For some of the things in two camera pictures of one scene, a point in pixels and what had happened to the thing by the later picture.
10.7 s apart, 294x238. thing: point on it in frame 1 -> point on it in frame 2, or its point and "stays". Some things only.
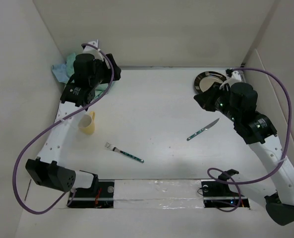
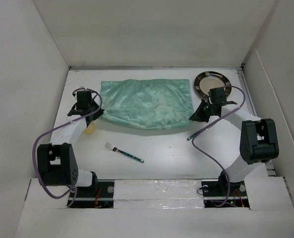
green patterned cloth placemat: (63, 72) -> (151, 103)
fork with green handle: (132, 157) stays
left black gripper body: (105, 75) -> (98, 113)
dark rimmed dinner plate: (205, 81) stays
